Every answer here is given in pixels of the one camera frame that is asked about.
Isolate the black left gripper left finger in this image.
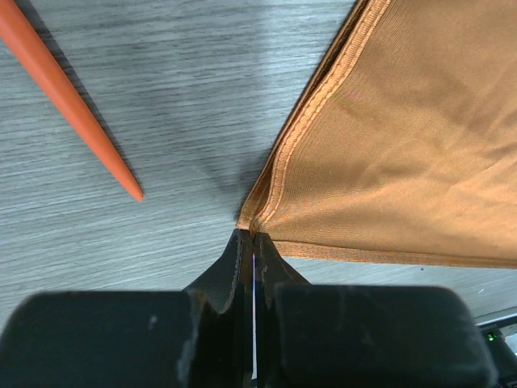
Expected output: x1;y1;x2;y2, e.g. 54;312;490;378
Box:
183;229;254;387

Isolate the orange cloth napkin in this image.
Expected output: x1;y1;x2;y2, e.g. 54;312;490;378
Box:
237;1;516;268

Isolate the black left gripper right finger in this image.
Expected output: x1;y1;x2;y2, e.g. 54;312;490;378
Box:
254;233;309;387

